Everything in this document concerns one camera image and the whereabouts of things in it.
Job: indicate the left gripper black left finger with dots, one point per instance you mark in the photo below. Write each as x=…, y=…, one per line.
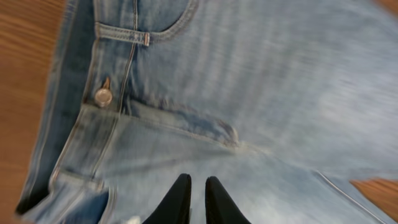
x=175, y=206

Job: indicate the light blue denim jeans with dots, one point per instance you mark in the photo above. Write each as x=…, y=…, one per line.
x=286, y=102

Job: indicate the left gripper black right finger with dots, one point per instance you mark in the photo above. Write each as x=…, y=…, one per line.
x=220, y=207

